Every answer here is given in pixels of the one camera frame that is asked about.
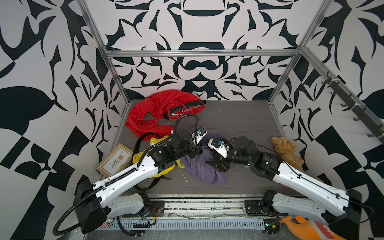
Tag purple trousers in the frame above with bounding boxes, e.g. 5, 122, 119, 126
180, 130, 228, 186

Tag yellow trousers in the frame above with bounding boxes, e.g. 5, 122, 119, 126
132, 133, 184, 178

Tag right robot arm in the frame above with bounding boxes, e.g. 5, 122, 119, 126
208, 136, 362, 240

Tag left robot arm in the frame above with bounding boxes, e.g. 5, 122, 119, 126
53, 131, 205, 236

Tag black belt in red trousers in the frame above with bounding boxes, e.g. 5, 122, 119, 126
163, 100, 206, 120

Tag red trousers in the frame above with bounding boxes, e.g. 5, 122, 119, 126
126, 90, 203, 138

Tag brown teddy bear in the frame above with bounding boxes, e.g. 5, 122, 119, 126
271, 137, 305, 172

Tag framed picture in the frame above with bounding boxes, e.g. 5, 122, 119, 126
95, 143, 133, 178

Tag orange monster plush toy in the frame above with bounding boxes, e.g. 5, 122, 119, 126
282, 216, 345, 240

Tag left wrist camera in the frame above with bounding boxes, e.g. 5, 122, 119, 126
192, 127, 208, 147

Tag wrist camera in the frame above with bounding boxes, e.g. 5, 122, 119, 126
208, 139, 230, 159
192, 127, 208, 147

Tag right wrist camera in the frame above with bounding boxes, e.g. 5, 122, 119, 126
208, 139, 230, 159

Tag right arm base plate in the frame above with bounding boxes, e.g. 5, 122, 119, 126
244, 200, 277, 217

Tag white cable duct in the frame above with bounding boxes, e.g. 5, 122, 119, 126
121, 219, 265, 231

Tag black coat hook rail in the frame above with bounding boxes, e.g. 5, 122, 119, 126
322, 71, 384, 145

